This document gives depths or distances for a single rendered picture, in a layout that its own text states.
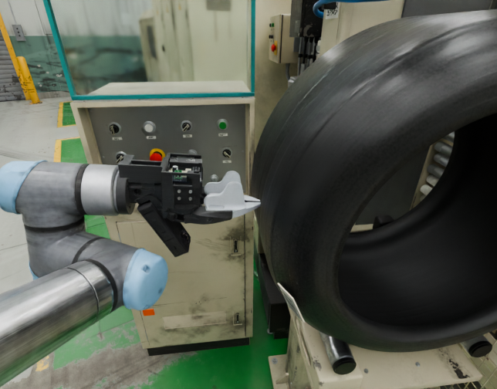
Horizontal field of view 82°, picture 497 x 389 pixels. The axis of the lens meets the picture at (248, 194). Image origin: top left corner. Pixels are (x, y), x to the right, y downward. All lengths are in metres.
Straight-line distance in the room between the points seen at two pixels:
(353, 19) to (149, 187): 0.53
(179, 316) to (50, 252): 1.05
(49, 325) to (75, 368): 1.52
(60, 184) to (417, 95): 0.44
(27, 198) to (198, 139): 0.65
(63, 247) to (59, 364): 1.47
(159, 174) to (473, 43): 0.39
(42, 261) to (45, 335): 0.17
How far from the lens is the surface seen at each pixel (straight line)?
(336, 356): 0.64
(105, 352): 1.86
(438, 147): 1.05
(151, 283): 0.41
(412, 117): 0.36
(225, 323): 1.52
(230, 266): 1.25
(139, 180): 0.43
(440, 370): 0.84
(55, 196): 0.46
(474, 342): 0.77
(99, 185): 0.44
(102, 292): 0.38
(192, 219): 0.43
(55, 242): 0.49
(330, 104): 0.37
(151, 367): 1.73
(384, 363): 0.80
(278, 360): 1.67
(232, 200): 0.44
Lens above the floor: 1.44
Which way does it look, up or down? 29 degrees down
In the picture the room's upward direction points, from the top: straight up
